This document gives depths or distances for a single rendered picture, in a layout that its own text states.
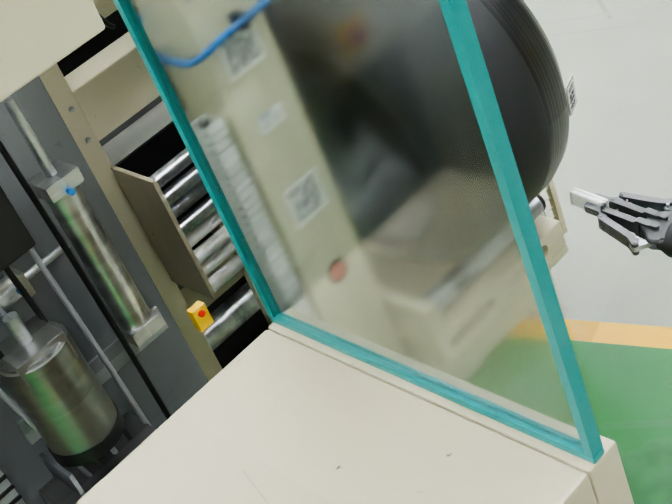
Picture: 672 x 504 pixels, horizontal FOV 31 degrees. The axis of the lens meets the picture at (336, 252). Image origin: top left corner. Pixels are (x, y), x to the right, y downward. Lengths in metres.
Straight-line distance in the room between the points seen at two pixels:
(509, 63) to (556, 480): 0.87
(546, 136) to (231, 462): 0.87
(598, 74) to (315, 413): 3.10
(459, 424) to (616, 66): 3.17
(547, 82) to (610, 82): 2.36
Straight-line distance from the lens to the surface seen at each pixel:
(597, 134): 4.15
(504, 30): 2.01
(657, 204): 2.07
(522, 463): 1.36
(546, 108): 2.06
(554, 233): 2.34
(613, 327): 3.39
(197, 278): 2.43
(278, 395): 1.56
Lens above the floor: 2.25
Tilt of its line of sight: 34 degrees down
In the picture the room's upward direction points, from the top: 23 degrees counter-clockwise
